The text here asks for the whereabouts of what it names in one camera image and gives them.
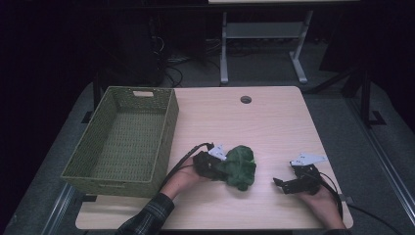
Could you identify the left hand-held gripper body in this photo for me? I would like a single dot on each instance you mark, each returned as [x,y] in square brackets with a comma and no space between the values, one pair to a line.
[205,163]

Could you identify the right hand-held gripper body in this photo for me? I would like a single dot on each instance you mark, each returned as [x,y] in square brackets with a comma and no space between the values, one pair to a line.
[306,179]

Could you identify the green fuzzy plush cloth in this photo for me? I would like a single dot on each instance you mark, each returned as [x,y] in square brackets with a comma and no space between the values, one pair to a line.
[239,166]

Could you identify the person's left hand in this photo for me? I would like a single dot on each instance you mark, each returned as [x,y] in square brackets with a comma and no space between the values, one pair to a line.
[182,179]

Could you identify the person's right hand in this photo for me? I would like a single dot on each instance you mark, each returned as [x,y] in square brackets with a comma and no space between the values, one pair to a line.
[324,205]

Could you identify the green woven basket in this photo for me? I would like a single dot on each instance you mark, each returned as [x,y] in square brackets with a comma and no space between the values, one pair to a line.
[130,140]

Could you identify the black metal stand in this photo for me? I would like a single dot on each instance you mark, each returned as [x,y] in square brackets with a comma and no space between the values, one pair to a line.
[365,98]

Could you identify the dark equipment box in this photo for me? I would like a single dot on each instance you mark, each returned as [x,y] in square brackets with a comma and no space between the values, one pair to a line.
[143,65]

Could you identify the white metal desk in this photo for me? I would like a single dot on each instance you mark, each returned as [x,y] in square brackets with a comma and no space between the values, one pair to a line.
[261,30]

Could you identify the aluminium floor rail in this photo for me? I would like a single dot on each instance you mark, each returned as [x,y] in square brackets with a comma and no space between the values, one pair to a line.
[385,166]
[58,209]

